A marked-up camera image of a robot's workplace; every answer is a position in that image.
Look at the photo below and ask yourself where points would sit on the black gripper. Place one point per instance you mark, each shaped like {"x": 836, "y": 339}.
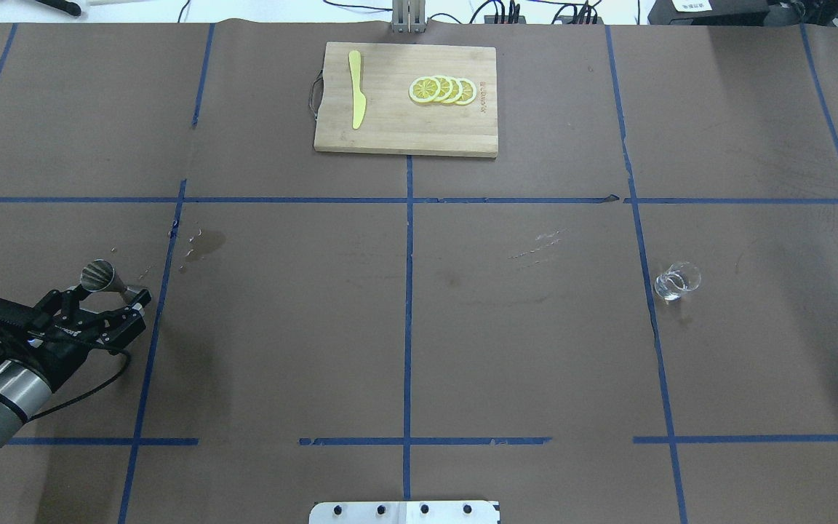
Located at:
{"x": 60, "y": 356}

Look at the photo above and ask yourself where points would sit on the steel jigger measuring cup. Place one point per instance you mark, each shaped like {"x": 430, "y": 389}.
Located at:
{"x": 100, "y": 276}

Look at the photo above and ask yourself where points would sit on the small glass beaker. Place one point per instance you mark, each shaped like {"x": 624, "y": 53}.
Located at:
{"x": 677, "y": 281}

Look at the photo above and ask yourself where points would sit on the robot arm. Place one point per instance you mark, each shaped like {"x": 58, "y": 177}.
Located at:
{"x": 23, "y": 393}

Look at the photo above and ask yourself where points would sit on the yellow plastic knife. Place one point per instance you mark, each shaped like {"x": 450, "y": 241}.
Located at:
{"x": 359, "y": 101}

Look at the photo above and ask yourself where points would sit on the bamboo cutting board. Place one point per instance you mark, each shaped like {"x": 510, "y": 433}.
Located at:
{"x": 393, "y": 123}

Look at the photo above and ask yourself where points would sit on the lemon slice nearest knife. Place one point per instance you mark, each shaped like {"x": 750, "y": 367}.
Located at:
{"x": 425, "y": 89}

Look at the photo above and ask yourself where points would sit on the lemon slice farthest from knife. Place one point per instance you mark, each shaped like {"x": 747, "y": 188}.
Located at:
{"x": 468, "y": 92}

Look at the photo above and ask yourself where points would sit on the black power strip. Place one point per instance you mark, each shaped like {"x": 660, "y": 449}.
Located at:
{"x": 574, "y": 14}

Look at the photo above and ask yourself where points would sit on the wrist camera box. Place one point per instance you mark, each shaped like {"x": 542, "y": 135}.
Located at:
{"x": 18, "y": 321}

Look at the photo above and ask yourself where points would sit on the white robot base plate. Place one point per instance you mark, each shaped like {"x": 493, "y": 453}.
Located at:
{"x": 434, "y": 511}

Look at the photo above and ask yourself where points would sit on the aluminium frame post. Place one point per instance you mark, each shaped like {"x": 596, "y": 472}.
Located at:
{"x": 408, "y": 16}

